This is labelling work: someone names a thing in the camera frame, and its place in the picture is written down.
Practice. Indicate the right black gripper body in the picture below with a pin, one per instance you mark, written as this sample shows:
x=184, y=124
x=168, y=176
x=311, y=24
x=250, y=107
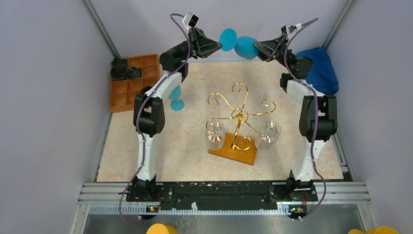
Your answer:
x=279, y=48

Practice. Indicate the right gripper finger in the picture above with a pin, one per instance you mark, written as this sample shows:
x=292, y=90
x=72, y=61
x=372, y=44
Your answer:
x=273, y=44
x=265, y=52

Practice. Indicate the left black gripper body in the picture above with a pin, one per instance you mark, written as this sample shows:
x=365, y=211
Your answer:
x=196, y=41

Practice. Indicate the blue wine glass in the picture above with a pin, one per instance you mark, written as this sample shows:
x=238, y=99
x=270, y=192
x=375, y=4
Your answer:
x=243, y=45
x=176, y=104

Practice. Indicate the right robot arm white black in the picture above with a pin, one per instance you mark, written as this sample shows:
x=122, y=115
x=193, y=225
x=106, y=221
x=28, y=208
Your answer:
x=318, y=115

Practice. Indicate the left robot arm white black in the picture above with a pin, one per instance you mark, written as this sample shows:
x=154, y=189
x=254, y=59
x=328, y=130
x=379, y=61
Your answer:
x=149, y=112

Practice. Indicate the clear wine glass right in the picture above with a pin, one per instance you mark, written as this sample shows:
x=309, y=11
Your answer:
x=268, y=135

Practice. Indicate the clear wine glass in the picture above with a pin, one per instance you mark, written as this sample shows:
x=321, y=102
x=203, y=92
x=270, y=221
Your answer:
x=268, y=135
x=215, y=135

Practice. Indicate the clear wine glass left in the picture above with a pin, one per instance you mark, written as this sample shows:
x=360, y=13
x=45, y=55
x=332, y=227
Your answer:
x=215, y=135

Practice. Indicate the orange wooden rack base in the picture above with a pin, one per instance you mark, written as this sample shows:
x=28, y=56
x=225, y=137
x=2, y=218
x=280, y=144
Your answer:
x=245, y=153

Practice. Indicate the blue folded cloth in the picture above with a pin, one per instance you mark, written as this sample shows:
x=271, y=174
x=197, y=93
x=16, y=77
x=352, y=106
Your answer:
x=322, y=75

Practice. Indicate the dark object in tray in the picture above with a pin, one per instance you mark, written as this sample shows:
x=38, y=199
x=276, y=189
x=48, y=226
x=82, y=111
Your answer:
x=120, y=70

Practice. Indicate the orange compartment tray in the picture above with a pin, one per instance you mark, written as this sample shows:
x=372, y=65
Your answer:
x=123, y=92

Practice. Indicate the yellow object bottom centre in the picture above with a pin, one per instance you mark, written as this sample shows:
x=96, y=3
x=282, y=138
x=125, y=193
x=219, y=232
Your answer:
x=159, y=228

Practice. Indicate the yellow object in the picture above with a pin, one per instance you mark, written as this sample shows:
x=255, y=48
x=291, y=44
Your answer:
x=159, y=228
x=376, y=230

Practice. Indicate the yellow object bottom right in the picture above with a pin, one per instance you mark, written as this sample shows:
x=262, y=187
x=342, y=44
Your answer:
x=376, y=230

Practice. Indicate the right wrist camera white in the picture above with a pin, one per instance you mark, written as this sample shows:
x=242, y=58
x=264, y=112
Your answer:
x=292, y=29

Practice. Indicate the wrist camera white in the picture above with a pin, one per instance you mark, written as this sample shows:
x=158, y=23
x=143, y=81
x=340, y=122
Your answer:
x=190, y=20
x=292, y=29

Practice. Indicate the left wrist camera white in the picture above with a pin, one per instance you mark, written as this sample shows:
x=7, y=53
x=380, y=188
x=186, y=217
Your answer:
x=190, y=20

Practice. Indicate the gold wire glass rack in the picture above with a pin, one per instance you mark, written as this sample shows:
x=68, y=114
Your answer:
x=239, y=115

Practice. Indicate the aluminium frame rail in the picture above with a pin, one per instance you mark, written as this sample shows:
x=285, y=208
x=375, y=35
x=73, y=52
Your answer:
x=341, y=206

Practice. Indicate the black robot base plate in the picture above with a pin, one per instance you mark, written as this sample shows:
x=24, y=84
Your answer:
x=222, y=195

